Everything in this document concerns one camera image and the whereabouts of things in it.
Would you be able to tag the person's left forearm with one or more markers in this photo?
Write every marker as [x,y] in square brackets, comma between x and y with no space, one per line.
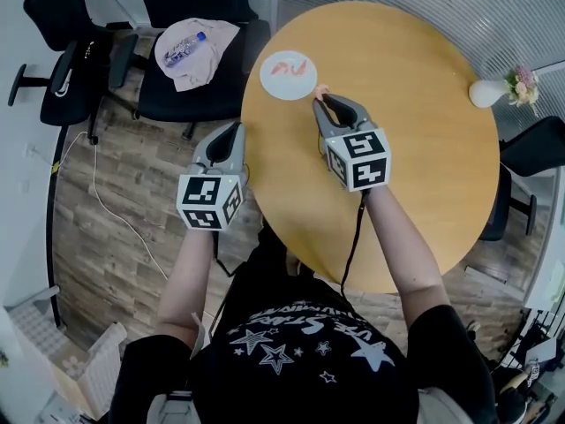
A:
[187,281]

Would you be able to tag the open box with lattice flaps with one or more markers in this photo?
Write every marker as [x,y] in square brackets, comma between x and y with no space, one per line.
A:
[101,365]

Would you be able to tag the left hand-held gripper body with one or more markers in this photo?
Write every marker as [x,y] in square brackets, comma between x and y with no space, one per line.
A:
[207,201]

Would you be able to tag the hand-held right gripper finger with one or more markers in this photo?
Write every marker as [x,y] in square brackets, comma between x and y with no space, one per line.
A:
[358,112]
[321,117]

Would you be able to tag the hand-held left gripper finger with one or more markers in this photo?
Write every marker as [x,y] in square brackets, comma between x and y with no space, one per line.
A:
[240,146]
[204,148]

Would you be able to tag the black star-print T-shirt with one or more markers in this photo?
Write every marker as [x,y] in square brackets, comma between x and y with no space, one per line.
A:
[309,369]

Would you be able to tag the pink flower bouquet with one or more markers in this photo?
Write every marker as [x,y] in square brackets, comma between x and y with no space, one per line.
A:
[523,84]

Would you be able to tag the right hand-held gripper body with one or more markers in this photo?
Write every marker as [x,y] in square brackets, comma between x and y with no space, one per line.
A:
[359,161]

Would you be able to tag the person's right forearm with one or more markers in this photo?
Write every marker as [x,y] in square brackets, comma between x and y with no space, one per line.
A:
[401,254]

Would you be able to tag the small pink shrimp piece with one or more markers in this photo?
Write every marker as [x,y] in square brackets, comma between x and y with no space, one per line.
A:
[321,90]

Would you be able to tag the white plate with shrimps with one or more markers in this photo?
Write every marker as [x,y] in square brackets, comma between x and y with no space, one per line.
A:
[287,86]

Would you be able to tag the black mesh office chair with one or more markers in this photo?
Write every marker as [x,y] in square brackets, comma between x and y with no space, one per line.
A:
[53,16]
[538,148]
[198,100]

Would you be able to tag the pale pink cloth bag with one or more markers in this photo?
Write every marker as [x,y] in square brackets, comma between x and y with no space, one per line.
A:
[198,66]

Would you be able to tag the clear plastic water bottle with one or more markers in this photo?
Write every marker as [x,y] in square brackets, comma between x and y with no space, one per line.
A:
[183,50]

